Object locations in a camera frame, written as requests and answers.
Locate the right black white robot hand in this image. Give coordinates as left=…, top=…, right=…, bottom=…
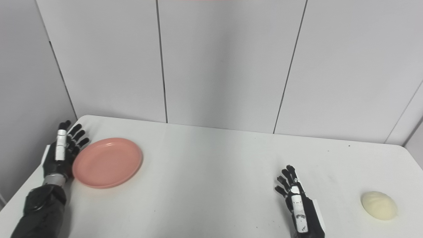
left=275, top=165, right=326, bottom=238

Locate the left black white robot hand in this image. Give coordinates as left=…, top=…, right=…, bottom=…
left=42, top=120, right=90, bottom=181

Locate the pink round plate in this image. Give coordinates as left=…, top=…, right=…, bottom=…
left=72, top=138, right=143, bottom=189

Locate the white steamed bun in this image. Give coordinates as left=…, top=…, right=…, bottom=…
left=361, top=191, right=398, bottom=221

